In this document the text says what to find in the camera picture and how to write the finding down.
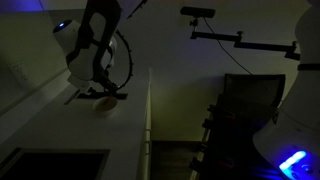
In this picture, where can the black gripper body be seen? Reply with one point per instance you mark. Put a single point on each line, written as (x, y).
(106, 80)

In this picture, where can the small white bowl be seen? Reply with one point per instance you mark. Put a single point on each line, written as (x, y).
(105, 106)

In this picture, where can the black recessed cooktop panel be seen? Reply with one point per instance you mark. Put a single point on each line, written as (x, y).
(53, 165)

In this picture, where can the black mesh office chair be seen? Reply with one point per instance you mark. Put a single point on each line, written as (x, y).
(255, 88)

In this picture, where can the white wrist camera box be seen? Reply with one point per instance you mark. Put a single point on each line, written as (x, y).
(80, 85)

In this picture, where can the white wall outlet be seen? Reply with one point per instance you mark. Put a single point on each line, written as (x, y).
(19, 71)

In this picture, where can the black stereo camera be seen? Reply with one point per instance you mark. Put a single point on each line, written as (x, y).
(197, 12)

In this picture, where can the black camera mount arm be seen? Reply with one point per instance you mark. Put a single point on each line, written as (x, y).
(245, 43)

